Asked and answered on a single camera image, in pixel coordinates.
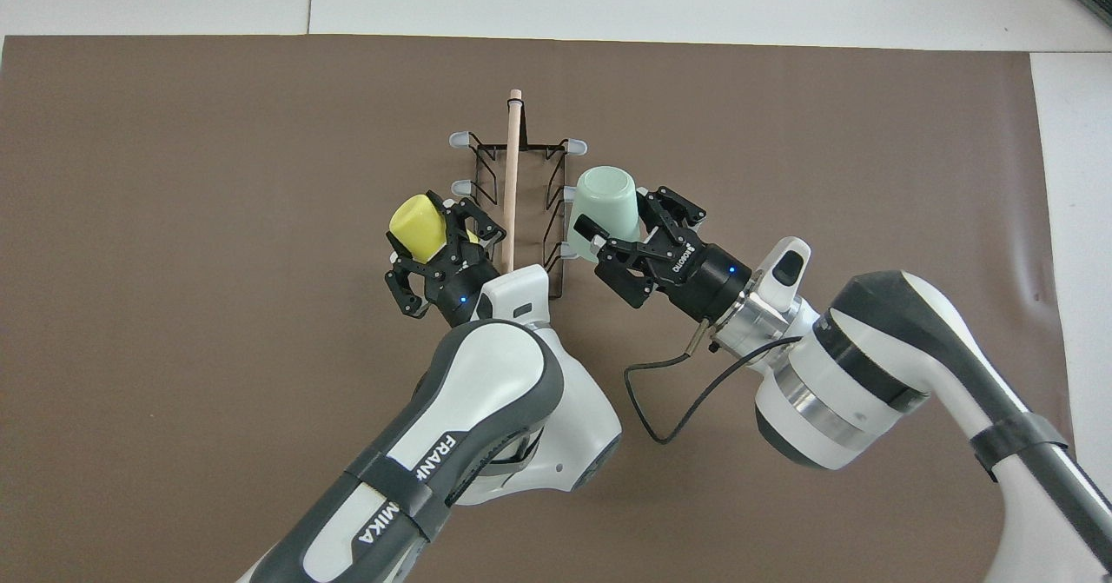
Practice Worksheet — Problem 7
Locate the brown table mat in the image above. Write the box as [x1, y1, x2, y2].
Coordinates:
[0, 34, 1074, 583]

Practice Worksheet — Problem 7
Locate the yellow plastic cup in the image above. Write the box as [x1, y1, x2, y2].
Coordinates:
[388, 192, 479, 264]

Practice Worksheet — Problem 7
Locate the pale green plastic cup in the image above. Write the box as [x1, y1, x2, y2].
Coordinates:
[566, 166, 642, 262]

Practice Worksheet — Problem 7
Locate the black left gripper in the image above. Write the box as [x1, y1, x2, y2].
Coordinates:
[385, 199, 507, 328]

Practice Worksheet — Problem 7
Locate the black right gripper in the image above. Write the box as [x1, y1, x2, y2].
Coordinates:
[573, 186, 752, 323]

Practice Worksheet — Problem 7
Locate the black wire rack wooden handle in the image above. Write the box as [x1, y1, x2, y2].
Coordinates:
[448, 89, 589, 301]

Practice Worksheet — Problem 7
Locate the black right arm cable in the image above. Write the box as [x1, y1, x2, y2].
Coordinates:
[624, 322, 804, 445]

